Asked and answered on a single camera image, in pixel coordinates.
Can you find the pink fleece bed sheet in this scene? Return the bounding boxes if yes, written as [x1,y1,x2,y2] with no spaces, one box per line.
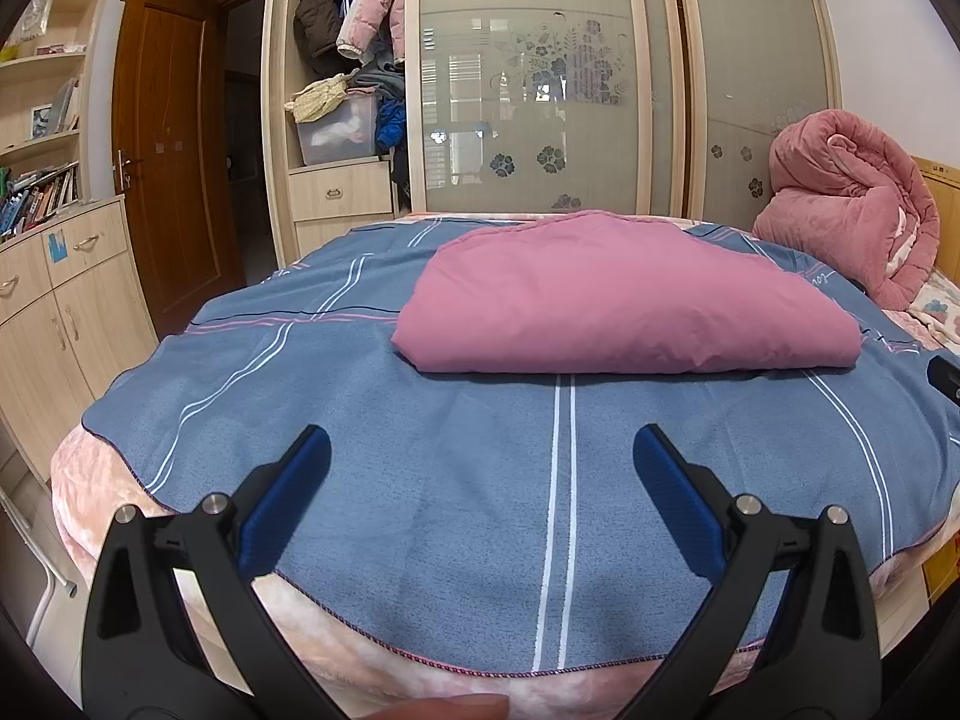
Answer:
[49,427,960,720]

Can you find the pink puffer jacket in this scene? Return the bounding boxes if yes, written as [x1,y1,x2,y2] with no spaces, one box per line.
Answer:
[336,0,407,67]

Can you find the row of books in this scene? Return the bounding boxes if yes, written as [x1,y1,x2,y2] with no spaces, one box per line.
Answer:
[0,163,80,237]

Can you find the blue garment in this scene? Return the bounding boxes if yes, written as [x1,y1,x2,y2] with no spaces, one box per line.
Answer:
[375,99,407,152]

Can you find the wardrobe drawer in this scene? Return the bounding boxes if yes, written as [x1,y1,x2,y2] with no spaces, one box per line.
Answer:
[289,157,397,222]
[292,216,398,260]

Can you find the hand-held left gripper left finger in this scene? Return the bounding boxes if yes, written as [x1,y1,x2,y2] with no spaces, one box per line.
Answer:
[81,424,335,720]

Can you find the wooden headboard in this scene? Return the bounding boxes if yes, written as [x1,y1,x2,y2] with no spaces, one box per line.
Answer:
[911,156,960,293]

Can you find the white floral blanket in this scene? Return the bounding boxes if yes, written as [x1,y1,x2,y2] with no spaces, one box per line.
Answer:
[904,270,960,350]

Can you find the brown wooden door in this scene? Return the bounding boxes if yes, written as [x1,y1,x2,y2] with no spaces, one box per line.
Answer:
[111,0,248,338]

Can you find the light wooden wardrobe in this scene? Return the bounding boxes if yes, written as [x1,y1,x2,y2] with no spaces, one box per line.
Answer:
[259,0,845,263]

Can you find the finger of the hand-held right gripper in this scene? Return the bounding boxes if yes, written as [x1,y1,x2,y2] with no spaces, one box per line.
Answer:
[926,355,960,407]

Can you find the light wooden bookshelf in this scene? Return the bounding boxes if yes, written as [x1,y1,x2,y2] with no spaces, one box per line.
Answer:
[0,0,112,241]

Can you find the dark brown coat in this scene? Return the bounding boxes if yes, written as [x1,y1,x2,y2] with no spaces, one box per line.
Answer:
[294,0,353,57]

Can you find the pink and white hooded jacket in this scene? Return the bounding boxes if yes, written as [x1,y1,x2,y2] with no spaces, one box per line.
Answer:
[391,210,862,376]

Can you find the person's left hand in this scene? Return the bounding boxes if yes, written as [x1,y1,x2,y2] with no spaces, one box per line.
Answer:
[367,694,512,720]

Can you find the blue striped blanket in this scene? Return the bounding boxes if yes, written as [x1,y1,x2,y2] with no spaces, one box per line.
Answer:
[81,216,960,674]

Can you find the frosted floral sliding wardrobe door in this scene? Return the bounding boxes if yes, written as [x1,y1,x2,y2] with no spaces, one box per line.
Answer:
[667,0,845,222]
[405,0,687,217]

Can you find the clear plastic storage box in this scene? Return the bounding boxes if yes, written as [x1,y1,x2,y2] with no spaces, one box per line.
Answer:
[295,94,377,166]

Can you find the beige crumpled cloth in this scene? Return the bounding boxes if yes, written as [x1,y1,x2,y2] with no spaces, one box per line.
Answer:
[285,71,359,123]

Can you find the grey folded clothes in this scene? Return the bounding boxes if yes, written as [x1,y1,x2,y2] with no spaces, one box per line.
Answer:
[349,64,406,100]

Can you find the rolled pink quilt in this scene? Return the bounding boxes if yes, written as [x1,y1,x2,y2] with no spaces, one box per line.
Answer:
[752,109,942,310]

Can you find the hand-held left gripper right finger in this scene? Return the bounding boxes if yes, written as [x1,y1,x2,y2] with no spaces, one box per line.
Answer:
[632,424,882,720]

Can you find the light wooden cabinet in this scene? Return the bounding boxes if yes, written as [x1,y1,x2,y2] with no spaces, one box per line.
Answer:
[0,195,158,481]

